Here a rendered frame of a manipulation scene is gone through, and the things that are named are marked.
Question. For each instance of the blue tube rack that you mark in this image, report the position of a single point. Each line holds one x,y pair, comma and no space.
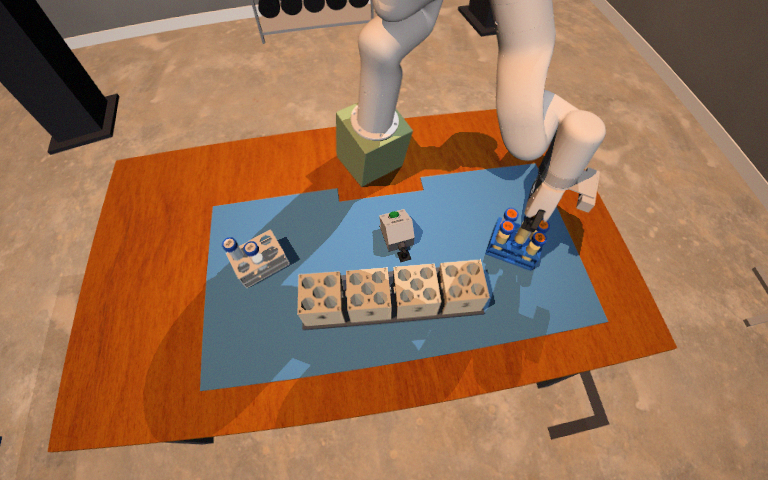
508,248

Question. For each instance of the light blue bench mat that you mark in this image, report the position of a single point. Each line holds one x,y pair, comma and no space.
254,335

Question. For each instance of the conical tube with pink liquid and blue cap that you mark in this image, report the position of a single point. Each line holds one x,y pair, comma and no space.
510,214

